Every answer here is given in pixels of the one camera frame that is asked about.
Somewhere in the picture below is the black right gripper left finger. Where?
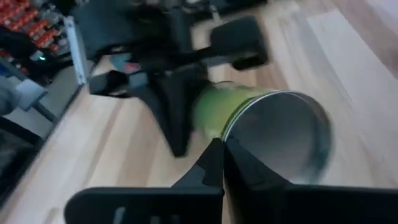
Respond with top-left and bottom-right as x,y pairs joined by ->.
63,138 -> 225,224

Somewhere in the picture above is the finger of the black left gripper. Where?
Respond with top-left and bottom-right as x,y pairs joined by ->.
136,70 -> 213,158

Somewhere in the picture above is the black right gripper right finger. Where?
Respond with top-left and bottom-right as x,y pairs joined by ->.
223,141 -> 398,224

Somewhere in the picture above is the green pears label tin can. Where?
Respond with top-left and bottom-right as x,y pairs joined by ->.
192,82 -> 333,185

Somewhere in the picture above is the red parts bin rack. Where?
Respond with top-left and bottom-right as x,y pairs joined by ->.
0,0 -> 68,52

